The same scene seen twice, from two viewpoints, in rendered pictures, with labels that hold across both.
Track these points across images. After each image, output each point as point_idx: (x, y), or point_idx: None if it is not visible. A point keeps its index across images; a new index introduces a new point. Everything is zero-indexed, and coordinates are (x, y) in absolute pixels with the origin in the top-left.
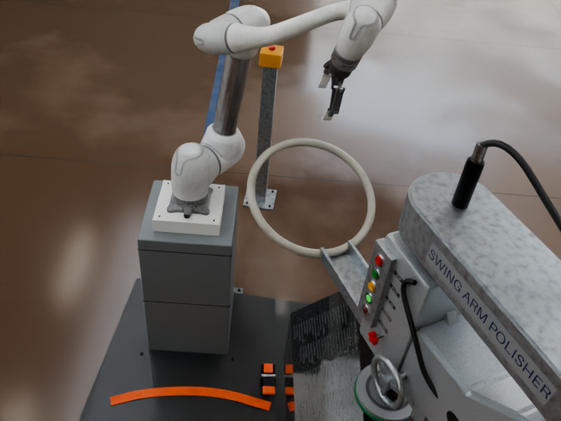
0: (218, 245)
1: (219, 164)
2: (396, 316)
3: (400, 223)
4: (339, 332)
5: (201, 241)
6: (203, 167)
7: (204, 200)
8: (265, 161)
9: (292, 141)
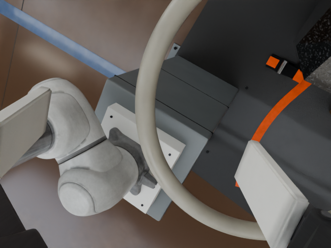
0: (200, 152)
1: (95, 143)
2: None
3: None
4: None
5: (187, 167)
6: (107, 186)
7: (138, 158)
8: (180, 183)
9: (146, 109)
